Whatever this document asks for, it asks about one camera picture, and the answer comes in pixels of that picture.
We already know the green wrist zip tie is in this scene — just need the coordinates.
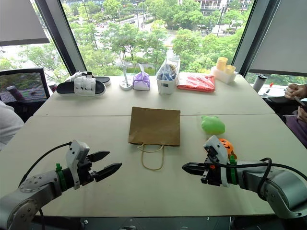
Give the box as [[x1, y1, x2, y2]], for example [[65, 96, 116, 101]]
[[228, 155, 238, 185], [55, 163, 68, 192]]

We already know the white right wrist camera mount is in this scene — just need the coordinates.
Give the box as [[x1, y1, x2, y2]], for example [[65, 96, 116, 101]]
[[203, 135, 237, 188]]

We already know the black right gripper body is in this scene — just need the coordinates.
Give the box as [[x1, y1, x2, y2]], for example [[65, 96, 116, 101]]
[[201, 155, 223, 186]]

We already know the grey window blind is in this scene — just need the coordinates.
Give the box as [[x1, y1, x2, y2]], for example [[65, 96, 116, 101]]
[[0, 0, 50, 47], [248, 0, 307, 78]]

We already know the red plastic packet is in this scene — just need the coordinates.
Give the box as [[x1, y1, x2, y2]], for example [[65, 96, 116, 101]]
[[177, 72, 216, 93]]

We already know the white storage basket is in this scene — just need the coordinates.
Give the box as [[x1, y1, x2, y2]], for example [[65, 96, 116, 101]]
[[155, 70, 180, 95]]

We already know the green left wrist zip tie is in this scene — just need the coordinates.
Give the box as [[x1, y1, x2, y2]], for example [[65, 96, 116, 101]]
[[55, 163, 68, 192]]

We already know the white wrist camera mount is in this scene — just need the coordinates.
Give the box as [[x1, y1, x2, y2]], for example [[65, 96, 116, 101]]
[[65, 139, 91, 190], [203, 135, 237, 188]]

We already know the person's bare hand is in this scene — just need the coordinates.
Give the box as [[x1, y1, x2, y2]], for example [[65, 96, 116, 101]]
[[297, 106, 307, 123], [284, 83, 307, 100]]

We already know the person in purple clothes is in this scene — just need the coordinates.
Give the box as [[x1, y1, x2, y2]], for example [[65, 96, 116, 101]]
[[263, 95, 307, 155]]

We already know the green right wrist zip tie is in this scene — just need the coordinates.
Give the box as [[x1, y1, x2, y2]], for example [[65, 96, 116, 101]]
[[228, 155, 238, 185]]

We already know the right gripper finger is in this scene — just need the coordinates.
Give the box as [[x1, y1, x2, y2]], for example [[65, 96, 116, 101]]
[[183, 167, 205, 177], [182, 162, 210, 169]]

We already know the clear plastic bag with items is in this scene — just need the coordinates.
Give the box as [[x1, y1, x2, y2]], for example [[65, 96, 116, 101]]
[[158, 55, 181, 81]]

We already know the silver black tumbler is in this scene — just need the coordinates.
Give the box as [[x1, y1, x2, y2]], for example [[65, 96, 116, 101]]
[[252, 74, 268, 93]]

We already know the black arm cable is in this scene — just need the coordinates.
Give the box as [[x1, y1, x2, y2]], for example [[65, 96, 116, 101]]
[[18, 141, 72, 188], [211, 157, 307, 194]]

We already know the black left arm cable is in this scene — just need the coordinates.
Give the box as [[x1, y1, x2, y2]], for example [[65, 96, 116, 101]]
[[18, 141, 72, 188]]

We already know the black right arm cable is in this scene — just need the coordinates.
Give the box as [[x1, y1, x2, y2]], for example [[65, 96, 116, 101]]
[[211, 157, 307, 194]]

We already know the dark pen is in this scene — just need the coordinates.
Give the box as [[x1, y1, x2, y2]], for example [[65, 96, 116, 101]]
[[293, 96, 307, 107]]

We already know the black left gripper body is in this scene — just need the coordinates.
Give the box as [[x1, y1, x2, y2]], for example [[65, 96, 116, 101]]
[[76, 155, 97, 186]]

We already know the orange toy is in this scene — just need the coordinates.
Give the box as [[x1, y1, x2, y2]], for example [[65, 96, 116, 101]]
[[218, 138, 238, 161]]

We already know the tall yellow cup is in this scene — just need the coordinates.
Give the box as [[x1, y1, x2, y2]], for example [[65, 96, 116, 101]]
[[216, 57, 228, 72]]

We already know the green plush toy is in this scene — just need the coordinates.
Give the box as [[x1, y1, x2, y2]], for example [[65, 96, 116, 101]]
[[200, 115, 226, 136]]

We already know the black white slipper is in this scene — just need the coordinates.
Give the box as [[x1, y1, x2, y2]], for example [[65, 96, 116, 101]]
[[64, 70, 112, 87], [56, 76, 106, 97]]

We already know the brown paper bag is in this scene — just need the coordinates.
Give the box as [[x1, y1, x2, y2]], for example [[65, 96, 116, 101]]
[[128, 106, 181, 171]]

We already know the person in white clothes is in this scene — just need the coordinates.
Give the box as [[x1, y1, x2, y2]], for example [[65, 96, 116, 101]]
[[0, 100, 25, 152]]

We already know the white desk stand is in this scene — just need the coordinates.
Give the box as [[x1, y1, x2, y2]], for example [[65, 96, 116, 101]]
[[119, 64, 134, 91]]

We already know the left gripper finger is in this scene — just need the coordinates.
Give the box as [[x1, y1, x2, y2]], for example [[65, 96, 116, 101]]
[[86, 150, 111, 163], [94, 162, 123, 183]]

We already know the purple wrapped cloth bundle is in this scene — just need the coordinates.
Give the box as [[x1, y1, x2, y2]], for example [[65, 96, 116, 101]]
[[132, 63, 151, 91]]

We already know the black mesh chair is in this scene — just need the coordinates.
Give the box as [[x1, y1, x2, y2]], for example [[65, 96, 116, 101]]
[[0, 68, 51, 123]]

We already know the red drink can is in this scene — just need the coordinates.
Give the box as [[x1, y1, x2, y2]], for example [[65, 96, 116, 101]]
[[47, 81, 59, 94]]

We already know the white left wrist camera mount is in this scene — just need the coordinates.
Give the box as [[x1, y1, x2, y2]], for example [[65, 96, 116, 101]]
[[65, 139, 91, 190]]

